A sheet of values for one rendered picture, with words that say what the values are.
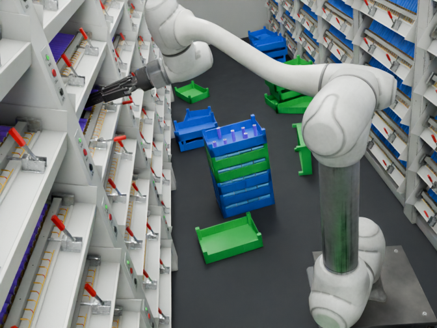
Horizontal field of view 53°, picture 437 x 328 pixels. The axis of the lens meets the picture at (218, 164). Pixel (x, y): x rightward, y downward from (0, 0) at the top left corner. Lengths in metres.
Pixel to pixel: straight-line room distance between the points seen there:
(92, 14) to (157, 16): 0.40
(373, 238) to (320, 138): 0.58
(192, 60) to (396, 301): 1.05
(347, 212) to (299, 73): 0.39
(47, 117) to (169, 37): 0.47
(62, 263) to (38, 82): 0.37
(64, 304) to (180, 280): 1.34
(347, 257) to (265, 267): 0.90
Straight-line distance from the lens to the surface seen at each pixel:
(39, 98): 0.99
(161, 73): 1.41
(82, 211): 1.07
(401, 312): 1.65
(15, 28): 0.95
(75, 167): 1.05
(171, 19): 1.29
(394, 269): 1.76
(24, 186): 0.83
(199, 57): 1.39
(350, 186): 1.13
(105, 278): 1.17
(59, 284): 0.91
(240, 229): 2.35
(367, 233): 1.48
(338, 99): 1.00
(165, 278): 1.98
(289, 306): 1.98
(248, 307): 1.99
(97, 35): 1.65
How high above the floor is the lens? 1.53
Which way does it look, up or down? 32 degrees down
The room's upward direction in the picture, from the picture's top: 12 degrees counter-clockwise
